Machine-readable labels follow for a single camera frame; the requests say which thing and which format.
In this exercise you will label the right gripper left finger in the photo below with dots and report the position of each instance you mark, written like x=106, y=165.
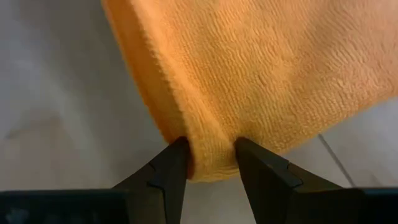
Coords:
x=161, y=193

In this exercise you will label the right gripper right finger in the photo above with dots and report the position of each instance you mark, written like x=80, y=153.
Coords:
x=273, y=193

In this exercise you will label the orange microfiber towel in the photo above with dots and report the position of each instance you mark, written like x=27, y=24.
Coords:
x=248, y=77

